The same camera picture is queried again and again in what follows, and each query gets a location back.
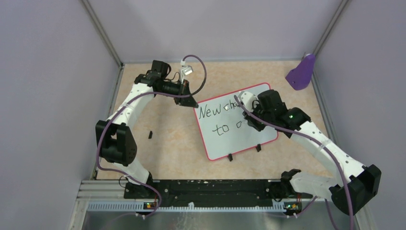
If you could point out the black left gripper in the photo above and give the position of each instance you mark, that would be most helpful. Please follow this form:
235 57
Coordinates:
188 101

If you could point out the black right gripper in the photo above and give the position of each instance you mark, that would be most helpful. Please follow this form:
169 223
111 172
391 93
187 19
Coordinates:
251 121

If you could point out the pink framed whiteboard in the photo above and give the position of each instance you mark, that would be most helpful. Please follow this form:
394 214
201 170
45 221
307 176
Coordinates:
222 126

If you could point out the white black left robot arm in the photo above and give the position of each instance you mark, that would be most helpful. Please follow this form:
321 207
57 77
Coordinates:
116 145

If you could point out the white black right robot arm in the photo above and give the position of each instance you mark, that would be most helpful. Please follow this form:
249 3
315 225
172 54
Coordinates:
353 183

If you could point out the purple marker holder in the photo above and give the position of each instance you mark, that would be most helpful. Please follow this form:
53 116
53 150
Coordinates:
300 77

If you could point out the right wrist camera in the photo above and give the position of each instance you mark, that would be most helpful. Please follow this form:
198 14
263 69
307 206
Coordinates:
249 100

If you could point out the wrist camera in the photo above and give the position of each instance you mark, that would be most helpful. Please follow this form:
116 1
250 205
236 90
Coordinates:
249 100
185 70

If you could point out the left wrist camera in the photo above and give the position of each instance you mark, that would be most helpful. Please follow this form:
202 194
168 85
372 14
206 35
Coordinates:
185 70

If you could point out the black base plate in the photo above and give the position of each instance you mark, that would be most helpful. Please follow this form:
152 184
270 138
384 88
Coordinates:
213 193

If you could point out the white cable duct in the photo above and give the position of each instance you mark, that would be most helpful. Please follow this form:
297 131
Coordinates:
135 206

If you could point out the aluminium frame rail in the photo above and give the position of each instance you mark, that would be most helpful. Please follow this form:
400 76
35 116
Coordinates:
101 190

